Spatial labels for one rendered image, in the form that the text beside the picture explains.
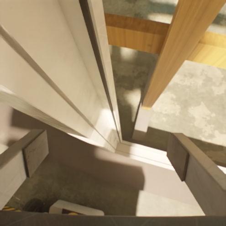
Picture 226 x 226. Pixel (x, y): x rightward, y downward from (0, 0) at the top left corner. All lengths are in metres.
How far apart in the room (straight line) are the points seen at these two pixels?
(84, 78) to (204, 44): 0.26
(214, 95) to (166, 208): 0.67
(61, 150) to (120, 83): 0.50
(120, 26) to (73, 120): 0.25
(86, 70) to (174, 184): 0.81
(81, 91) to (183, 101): 0.85
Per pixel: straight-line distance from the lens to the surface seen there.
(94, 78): 0.17
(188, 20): 0.25
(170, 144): 0.16
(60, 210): 0.92
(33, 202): 1.00
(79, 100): 0.16
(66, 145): 0.92
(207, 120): 1.00
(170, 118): 0.94
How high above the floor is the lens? 0.90
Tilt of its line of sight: 79 degrees down
